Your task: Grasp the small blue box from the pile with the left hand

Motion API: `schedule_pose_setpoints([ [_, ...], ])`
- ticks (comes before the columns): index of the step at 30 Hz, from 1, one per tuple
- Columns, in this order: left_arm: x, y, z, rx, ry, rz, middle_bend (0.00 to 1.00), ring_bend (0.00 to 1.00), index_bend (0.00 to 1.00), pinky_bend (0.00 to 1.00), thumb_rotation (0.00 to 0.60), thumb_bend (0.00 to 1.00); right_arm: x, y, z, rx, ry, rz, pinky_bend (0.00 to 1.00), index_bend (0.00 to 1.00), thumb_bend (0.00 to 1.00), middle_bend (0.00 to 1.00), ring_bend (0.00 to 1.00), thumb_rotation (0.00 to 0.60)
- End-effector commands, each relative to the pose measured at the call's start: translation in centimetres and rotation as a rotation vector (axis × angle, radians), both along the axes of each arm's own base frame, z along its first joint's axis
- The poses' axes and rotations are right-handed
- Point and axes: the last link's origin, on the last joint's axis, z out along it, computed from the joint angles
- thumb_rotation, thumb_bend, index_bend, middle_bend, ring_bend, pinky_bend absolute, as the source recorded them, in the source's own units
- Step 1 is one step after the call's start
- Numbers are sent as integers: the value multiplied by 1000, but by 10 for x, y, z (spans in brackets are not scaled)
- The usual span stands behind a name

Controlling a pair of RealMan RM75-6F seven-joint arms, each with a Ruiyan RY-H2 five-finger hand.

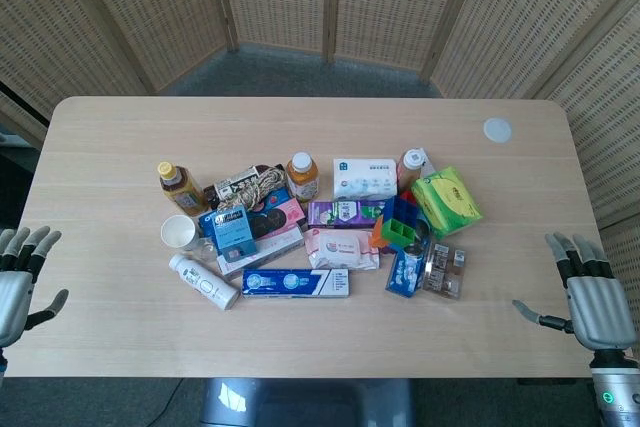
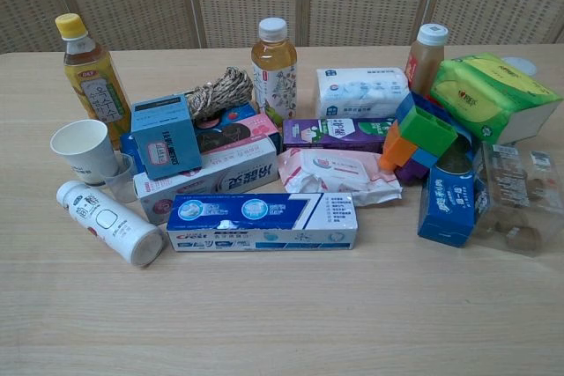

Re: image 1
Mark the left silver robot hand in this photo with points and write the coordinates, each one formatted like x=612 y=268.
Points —
x=14 y=292

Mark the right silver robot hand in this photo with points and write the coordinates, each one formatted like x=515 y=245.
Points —
x=595 y=299

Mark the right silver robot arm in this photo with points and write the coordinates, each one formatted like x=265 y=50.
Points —
x=612 y=387

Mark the purple green flat box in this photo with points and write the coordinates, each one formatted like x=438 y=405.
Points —
x=345 y=213

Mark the white pink flat box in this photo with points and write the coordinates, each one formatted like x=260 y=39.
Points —
x=280 y=249

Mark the pink black flat box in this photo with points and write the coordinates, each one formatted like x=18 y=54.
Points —
x=280 y=217

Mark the blue white toothpaste box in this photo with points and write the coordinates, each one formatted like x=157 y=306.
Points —
x=295 y=283

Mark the clear plastic packet brown labels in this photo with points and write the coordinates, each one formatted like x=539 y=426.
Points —
x=445 y=269

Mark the white paper cup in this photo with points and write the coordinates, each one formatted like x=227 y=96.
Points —
x=178 y=233

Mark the green tissue pack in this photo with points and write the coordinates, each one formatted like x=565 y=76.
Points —
x=447 y=202

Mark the small metal can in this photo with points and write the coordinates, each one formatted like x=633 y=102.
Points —
x=419 y=239

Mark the white plastic bottle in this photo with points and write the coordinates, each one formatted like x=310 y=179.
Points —
x=202 y=287

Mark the blue snack packet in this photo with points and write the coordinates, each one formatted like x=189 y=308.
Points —
x=406 y=272

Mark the clear glass cup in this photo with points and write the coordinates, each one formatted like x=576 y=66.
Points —
x=204 y=248

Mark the brown tea bottle yellow cap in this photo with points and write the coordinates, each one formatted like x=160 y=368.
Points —
x=180 y=189

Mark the white round table cap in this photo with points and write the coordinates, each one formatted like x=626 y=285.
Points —
x=497 y=129

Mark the colourful plastic grid blocks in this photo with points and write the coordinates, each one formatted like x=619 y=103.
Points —
x=400 y=222

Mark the brown drink bottle white cap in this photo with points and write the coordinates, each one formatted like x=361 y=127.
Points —
x=410 y=169

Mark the black white snack packet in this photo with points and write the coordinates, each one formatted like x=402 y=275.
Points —
x=235 y=182

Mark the pink wet wipes pack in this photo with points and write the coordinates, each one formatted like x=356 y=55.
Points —
x=342 y=248

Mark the white tissue pack blue print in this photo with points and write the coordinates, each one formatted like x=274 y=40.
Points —
x=364 y=178

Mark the orange juice bottle white cap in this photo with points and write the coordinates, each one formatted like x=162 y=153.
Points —
x=302 y=174

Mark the bamboo folding screen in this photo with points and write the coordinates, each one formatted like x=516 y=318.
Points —
x=320 y=7

